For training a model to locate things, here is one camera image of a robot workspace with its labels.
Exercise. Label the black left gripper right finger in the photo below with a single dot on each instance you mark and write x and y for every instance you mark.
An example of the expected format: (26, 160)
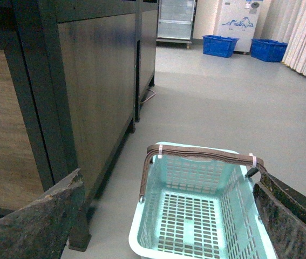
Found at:
(283, 212)

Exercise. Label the light teal plastic basket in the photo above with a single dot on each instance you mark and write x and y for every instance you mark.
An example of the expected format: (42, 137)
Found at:
(198, 208)

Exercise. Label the blue plastic crate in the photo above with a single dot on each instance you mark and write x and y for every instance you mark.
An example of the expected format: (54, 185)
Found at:
(219, 46)
(268, 50)

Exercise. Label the white machine with blue logo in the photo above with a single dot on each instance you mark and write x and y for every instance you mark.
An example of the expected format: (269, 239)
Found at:
(238, 19)

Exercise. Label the white curtain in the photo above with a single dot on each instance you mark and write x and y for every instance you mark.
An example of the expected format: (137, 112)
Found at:
(286, 22)

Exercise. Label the glass door refrigerator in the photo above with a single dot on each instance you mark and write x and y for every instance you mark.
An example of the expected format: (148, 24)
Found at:
(176, 21)

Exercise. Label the white zip tie far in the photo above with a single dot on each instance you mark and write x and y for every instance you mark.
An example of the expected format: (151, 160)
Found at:
(160, 151)

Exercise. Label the brown basket handle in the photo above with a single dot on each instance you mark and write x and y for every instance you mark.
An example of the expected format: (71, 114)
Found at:
(199, 152)

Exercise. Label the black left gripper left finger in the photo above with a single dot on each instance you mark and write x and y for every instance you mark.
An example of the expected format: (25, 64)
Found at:
(41, 229)

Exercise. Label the blue plastic crate left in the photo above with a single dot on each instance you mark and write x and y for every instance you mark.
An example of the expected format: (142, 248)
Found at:
(219, 46)

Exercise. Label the white zip tie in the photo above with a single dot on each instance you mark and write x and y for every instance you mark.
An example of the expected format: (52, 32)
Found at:
(160, 151)
(253, 170)

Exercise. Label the blue plastic crate right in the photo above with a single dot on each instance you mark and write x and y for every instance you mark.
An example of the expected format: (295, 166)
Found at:
(268, 50)

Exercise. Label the dark wooden display stand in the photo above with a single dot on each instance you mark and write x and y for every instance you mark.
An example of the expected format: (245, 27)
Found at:
(67, 97)

